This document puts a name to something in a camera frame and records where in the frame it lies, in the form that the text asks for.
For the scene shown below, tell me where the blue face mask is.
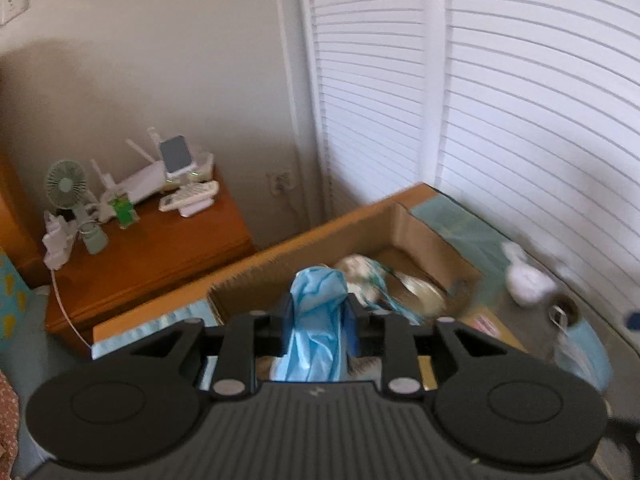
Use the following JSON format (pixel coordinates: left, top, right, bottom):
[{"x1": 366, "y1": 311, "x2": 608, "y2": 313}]
[
  {"x1": 548, "y1": 301, "x2": 613, "y2": 392},
  {"x1": 270, "y1": 266, "x2": 348, "y2": 382}
]

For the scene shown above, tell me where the blonde hair tassel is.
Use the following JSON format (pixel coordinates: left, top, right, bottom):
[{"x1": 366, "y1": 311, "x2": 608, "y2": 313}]
[{"x1": 395, "y1": 272, "x2": 446, "y2": 318}]

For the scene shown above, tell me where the brown cardboard box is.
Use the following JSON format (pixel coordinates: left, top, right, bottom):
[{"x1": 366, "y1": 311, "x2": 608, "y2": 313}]
[{"x1": 205, "y1": 201, "x2": 484, "y2": 384}]

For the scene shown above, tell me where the gold tissue pack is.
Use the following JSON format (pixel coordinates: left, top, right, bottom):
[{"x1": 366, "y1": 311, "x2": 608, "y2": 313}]
[{"x1": 419, "y1": 304, "x2": 526, "y2": 390}]

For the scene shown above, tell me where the wooden nightstand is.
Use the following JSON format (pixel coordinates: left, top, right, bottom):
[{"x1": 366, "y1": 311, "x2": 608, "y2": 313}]
[{"x1": 44, "y1": 169, "x2": 255, "y2": 356}]

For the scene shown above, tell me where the grey blue checked blanket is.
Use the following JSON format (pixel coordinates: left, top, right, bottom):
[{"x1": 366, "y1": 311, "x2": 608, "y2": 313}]
[{"x1": 91, "y1": 195, "x2": 639, "y2": 416}]

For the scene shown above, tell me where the white remote control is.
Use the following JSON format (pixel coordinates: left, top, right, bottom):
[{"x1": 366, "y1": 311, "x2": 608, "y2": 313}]
[{"x1": 158, "y1": 180, "x2": 220, "y2": 218}]

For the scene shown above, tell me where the green spray bottle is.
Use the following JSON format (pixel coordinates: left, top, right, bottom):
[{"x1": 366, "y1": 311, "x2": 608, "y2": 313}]
[{"x1": 108, "y1": 191, "x2": 139, "y2": 230}]

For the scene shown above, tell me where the white wifi router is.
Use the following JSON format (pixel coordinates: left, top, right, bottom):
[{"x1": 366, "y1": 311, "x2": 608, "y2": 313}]
[{"x1": 91, "y1": 127, "x2": 166, "y2": 222}]

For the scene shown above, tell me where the small screen device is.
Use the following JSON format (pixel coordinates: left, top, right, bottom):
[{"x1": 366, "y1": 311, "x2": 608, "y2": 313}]
[{"x1": 158, "y1": 134, "x2": 196, "y2": 178}]

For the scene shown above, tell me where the white power strip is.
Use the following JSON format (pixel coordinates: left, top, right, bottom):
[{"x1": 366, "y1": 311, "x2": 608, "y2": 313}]
[{"x1": 42, "y1": 211, "x2": 78, "y2": 271}]

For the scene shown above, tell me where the yellow duck print box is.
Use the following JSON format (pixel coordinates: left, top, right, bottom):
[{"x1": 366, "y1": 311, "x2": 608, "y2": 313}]
[{"x1": 0, "y1": 252, "x2": 32, "y2": 347}]

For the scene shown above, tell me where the green desk fan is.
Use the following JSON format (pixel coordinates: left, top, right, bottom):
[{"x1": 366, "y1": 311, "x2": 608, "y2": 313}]
[{"x1": 44, "y1": 159, "x2": 108, "y2": 255}]

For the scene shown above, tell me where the white louvered door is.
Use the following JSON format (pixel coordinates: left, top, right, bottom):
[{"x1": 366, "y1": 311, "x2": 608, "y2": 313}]
[{"x1": 302, "y1": 0, "x2": 639, "y2": 342}]

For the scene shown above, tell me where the beige drawstring pouch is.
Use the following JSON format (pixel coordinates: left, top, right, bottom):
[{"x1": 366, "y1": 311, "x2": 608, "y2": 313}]
[{"x1": 334, "y1": 255, "x2": 386, "y2": 307}]

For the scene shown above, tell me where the wall power outlet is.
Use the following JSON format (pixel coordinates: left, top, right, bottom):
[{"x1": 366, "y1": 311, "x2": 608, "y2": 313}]
[{"x1": 267, "y1": 170, "x2": 295, "y2": 196}]

